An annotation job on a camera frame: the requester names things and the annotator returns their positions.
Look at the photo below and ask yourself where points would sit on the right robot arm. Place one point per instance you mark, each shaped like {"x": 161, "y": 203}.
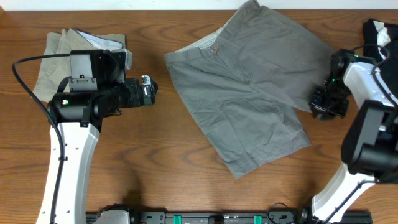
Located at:
{"x": 369, "y": 149}

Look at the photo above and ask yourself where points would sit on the black and white garment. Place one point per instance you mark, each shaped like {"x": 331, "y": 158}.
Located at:
{"x": 382, "y": 40}

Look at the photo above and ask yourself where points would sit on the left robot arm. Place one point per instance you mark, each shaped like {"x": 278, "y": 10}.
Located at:
{"x": 96, "y": 89}

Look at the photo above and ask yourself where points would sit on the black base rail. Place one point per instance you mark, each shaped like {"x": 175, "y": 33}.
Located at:
{"x": 124, "y": 214}

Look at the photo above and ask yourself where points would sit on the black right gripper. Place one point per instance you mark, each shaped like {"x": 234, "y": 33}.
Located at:
{"x": 316, "y": 106}

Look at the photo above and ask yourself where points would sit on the grey shorts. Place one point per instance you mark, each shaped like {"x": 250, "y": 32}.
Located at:
{"x": 243, "y": 84}

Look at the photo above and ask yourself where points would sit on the folded khaki shorts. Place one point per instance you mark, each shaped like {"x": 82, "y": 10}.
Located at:
{"x": 54, "y": 70}

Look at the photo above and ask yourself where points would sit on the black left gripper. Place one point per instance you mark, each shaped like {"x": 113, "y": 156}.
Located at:
{"x": 135, "y": 100}

